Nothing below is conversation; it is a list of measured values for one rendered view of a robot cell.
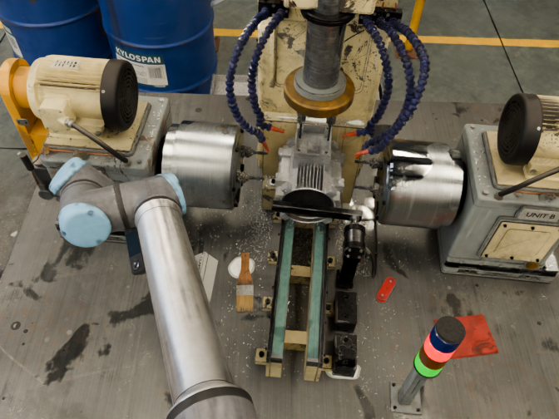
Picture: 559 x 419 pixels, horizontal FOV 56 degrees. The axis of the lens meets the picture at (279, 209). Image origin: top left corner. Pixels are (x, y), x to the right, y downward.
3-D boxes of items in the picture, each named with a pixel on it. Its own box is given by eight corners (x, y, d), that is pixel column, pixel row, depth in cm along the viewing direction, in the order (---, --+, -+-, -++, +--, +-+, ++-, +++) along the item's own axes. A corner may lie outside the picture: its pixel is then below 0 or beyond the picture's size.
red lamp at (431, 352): (422, 334, 115) (427, 325, 111) (450, 337, 114) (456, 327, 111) (424, 361, 111) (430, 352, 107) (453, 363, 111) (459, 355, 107)
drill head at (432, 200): (348, 174, 170) (359, 116, 151) (475, 186, 169) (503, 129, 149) (347, 238, 155) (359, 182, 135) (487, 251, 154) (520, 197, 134)
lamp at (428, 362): (418, 342, 118) (422, 334, 115) (444, 345, 118) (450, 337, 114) (419, 368, 114) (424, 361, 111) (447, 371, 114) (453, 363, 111)
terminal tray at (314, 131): (294, 140, 157) (296, 122, 151) (330, 144, 157) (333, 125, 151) (291, 170, 150) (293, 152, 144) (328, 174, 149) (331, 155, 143)
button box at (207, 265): (199, 268, 137) (184, 258, 134) (219, 260, 133) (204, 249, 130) (185, 327, 126) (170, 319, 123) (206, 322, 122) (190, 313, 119)
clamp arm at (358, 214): (360, 214, 150) (271, 204, 150) (363, 208, 147) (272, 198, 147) (360, 224, 148) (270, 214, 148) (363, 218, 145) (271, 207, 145)
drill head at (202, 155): (145, 157, 172) (131, 97, 153) (256, 166, 171) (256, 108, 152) (125, 217, 157) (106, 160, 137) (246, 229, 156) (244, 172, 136)
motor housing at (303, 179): (279, 174, 169) (281, 130, 154) (338, 179, 168) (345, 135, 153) (273, 223, 157) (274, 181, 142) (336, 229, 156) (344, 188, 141)
